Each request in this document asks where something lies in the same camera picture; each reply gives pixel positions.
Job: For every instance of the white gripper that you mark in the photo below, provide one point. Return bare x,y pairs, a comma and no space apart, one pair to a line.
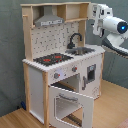
100,11

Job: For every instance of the white toy microwave door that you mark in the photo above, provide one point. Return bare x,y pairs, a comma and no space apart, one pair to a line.
89,11

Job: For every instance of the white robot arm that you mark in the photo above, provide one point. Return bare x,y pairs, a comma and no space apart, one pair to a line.
118,28

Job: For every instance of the wooden toy kitchen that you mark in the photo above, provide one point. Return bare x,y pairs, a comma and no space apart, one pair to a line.
47,40

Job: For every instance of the black toy faucet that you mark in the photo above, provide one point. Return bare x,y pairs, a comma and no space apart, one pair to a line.
73,40

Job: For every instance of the grey toy sink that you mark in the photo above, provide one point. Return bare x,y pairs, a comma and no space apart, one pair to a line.
79,51

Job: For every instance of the grey range hood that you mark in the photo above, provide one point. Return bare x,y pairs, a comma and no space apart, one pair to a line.
48,18

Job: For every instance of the white dishwasher door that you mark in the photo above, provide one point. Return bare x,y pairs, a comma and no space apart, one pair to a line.
90,78

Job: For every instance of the right red stove knob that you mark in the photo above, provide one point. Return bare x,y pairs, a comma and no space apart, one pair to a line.
74,69

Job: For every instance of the red stove knob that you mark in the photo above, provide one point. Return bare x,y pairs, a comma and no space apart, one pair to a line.
74,69
56,75

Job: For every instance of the black toy stovetop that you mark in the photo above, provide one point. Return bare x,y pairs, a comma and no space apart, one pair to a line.
52,59

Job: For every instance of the left red stove knob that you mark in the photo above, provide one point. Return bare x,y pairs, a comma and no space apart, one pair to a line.
56,75

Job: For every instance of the white oven door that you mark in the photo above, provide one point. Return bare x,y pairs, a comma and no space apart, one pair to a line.
64,102

